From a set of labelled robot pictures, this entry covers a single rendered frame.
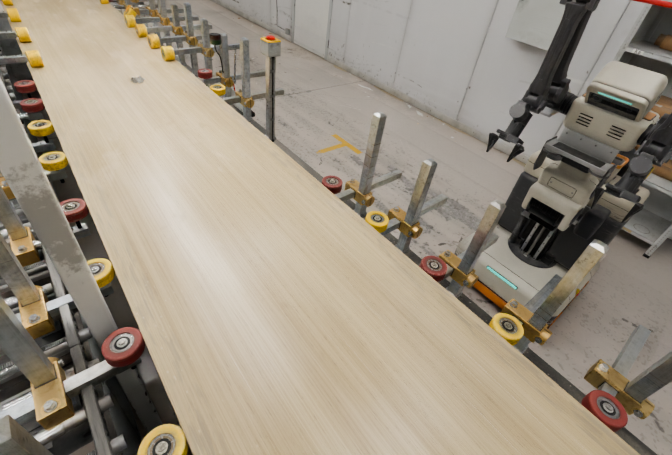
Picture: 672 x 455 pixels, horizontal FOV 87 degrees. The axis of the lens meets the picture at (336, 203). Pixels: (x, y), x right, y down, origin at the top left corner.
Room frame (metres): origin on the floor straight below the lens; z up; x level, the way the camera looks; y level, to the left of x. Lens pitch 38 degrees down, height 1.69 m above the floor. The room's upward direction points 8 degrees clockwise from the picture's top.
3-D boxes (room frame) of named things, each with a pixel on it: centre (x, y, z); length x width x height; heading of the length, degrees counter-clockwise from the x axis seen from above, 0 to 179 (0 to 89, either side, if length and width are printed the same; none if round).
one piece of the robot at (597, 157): (1.41, -0.99, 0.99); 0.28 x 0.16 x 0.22; 44
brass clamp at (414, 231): (1.03, -0.27, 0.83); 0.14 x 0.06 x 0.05; 44
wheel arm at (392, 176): (1.26, -0.12, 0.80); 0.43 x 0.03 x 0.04; 134
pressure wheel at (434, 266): (0.76, -0.32, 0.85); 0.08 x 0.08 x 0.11
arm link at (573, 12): (1.44, -0.72, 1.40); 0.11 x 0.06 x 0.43; 45
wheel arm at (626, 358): (0.54, -0.81, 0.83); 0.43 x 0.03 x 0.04; 134
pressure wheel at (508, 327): (0.58, -0.50, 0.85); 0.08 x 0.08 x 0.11
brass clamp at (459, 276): (0.85, -0.44, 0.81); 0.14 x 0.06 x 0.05; 44
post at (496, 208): (0.84, -0.46, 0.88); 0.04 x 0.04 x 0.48; 44
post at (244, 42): (1.91, 0.59, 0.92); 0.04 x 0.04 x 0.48; 44
